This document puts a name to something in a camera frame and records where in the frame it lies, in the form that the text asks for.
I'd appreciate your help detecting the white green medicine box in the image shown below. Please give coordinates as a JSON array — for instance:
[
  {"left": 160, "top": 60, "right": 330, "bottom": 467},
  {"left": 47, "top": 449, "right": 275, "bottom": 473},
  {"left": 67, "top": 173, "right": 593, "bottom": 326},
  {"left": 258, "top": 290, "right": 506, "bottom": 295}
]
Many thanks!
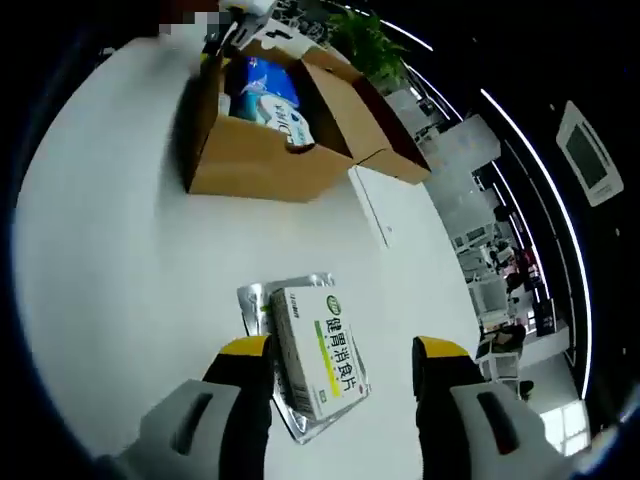
[{"left": 269, "top": 285, "right": 372, "bottom": 423}]

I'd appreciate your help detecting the light blue wet wipes pack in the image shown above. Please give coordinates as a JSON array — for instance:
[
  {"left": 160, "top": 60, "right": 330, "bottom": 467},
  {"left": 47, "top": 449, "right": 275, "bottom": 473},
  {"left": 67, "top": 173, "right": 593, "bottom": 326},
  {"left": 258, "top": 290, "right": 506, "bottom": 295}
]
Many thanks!
[{"left": 243, "top": 97, "right": 317, "bottom": 151}]

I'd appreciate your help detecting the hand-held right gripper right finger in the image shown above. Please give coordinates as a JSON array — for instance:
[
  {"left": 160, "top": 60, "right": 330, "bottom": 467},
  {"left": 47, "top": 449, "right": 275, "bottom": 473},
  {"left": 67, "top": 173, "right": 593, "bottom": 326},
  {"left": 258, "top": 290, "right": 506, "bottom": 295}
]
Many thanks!
[{"left": 412, "top": 335, "right": 566, "bottom": 480}]

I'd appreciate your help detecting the brown cardboard shoe box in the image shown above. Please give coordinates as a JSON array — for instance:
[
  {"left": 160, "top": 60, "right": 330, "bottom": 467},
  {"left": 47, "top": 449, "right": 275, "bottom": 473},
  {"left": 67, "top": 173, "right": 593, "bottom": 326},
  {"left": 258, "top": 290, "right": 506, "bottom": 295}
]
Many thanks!
[{"left": 186, "top": 39, "right": 433, "bottom": 204}]

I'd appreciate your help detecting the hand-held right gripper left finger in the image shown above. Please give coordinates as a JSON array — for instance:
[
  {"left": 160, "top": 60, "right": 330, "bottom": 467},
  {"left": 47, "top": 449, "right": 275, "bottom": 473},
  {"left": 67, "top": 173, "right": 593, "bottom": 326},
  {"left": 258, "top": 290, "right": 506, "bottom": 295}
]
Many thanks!
[{"left": 99, "top": 335, "right": 275, "bottom": 480}]

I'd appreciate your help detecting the ceiling air conditioner vent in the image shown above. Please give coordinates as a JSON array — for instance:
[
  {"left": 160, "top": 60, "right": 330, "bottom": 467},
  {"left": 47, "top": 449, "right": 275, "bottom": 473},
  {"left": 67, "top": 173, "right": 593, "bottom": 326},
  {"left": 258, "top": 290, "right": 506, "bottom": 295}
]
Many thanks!
[{"left": 555, "top": 99, "right": 625, "bottom": 209}]

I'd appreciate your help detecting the silver foil sachet pack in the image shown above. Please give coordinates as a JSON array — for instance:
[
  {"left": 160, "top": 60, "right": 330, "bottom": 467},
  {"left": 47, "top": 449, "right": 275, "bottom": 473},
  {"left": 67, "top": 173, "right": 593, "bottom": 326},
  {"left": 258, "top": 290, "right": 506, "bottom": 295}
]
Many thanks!
[{"left": 236, "top": 272, "right": 375, "bottom": 445}]

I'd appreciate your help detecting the white table hatch cover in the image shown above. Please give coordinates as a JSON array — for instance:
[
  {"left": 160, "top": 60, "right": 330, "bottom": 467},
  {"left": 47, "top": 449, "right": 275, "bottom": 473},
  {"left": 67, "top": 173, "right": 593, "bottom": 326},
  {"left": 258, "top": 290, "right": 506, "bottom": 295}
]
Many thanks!
[{"left": 347, "top": 164, "right": 442, "bottom": 250}]

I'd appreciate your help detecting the green potted plant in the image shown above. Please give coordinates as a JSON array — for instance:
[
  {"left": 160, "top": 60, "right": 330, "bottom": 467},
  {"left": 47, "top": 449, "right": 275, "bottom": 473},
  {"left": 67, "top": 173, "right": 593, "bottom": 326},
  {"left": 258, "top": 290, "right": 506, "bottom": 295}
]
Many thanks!
[{"left": 327, "top": 8, "right": 410, "bottom": 95}]

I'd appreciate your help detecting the blue soft tissue pack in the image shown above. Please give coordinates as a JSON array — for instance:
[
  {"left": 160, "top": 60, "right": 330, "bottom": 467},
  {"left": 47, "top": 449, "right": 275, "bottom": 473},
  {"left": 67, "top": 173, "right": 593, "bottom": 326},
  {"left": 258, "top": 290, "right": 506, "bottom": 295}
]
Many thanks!
[{"left": 237, "top": 55, "right": 302, "bottom": 109}]

